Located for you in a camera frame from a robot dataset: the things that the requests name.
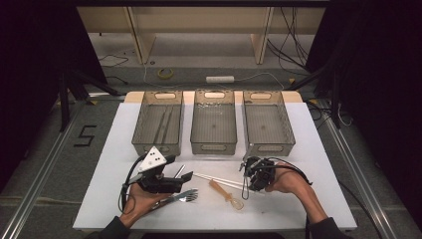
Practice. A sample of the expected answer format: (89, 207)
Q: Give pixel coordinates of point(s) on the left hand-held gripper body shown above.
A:
(159, 184)

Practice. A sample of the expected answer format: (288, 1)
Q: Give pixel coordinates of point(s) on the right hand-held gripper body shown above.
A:
(263, 171)

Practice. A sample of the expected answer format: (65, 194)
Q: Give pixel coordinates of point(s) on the silver metal fork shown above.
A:
(189, 198)

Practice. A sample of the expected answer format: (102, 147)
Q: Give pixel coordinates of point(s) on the white plastic chopstick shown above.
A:
(232, 187)
(215, 178)

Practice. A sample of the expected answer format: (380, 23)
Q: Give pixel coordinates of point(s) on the orange translucent baby spoon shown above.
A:
(219, 191)

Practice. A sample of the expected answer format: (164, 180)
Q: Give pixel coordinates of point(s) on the smoky transparent plastic bin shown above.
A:
(149, 126)
(214, 126)
(267, 126)

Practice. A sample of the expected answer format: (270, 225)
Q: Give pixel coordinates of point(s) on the person's right hand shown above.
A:
(287, 181)

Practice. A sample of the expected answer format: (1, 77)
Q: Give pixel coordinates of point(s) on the person's left hand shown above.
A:
(139, 202)

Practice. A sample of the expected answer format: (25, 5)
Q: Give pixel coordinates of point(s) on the white table board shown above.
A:
(215, 219)

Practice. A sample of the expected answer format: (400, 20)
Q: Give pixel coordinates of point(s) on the yellow tape roll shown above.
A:
(160, 73)

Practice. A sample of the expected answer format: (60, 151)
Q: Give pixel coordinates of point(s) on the white power strip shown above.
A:
(219, 79)

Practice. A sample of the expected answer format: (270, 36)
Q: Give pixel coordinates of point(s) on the black metal stand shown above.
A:
(335, 99)
(63, 99)

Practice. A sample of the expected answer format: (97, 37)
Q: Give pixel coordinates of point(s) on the beige wooden desk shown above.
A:
(142, 40)

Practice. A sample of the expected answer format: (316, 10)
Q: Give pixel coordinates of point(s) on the black curtain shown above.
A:
(26, 66)
(381, 83)

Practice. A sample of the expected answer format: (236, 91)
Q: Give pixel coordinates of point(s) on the aluminium floor rail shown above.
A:
(360, 176)
(43, 177)

